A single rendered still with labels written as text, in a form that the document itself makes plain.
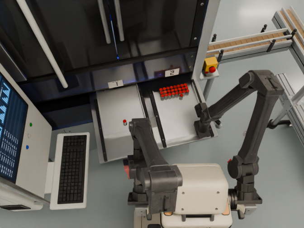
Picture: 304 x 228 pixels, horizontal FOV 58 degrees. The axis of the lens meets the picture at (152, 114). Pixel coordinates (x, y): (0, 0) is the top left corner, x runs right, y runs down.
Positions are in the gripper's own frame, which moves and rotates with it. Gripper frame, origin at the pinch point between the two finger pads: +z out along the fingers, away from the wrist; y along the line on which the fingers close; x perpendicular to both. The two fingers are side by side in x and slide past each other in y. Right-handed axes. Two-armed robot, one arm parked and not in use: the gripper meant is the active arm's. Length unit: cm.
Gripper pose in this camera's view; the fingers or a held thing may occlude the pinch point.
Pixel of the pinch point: (200, 134)
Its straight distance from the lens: 161.3
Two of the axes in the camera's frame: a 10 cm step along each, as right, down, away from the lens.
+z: 0.1, 4.5, 8.9
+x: -9.7, 2.1, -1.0
